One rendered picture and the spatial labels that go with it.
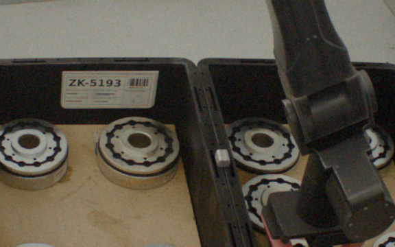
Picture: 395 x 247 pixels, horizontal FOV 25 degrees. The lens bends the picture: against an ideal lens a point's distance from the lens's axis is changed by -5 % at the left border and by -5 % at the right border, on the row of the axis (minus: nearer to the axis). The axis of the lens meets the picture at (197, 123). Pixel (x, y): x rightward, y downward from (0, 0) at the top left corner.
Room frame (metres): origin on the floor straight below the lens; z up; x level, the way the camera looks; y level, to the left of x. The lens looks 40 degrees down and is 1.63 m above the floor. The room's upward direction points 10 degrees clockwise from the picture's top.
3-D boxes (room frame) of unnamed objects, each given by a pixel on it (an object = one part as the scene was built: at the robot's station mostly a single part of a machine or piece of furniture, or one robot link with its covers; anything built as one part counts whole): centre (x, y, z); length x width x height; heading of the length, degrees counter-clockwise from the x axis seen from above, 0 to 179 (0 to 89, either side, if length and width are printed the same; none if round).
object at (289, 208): (0.70, -0.14, 0.98); 0.10 x 0.07 x 0.07; 111
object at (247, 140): (0.91, -0.09, 0.86); 0.05 x 0.05 x 0.01
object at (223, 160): (0.78, -0.03, 0.94); 0.02 x 0.01 x 0.01; 16
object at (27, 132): (0.82, 0.20, 0.86); 0.05 x 0.05 x 0.01
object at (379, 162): (0.94, -0.22, 0.86); 0.10 x 0.10 x 0.01
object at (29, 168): (0.82, 0.20, 0.86); 0.10 x 0.10 x 0.01
